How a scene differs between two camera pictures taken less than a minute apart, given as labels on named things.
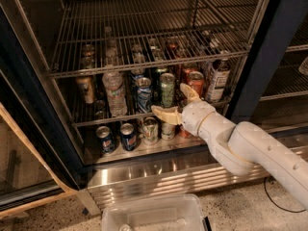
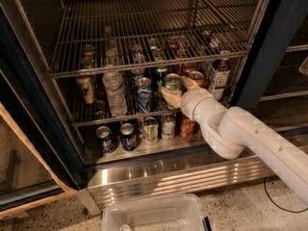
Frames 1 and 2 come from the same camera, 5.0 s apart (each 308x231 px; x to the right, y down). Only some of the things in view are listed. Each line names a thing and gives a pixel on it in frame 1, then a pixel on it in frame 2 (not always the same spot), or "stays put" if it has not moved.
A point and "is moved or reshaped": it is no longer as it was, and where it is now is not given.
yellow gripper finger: [190, 93] to [191, 84]
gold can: [86, 85] stays put
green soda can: [167, 89] is moved or reshaped
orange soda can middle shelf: [196, 82] stays put
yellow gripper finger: [169, 115] to [174, 96]
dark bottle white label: [218, 75] stays put
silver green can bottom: [151, 129] stays put
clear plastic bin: [154, 213] stays put
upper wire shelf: [101, 34] stays put
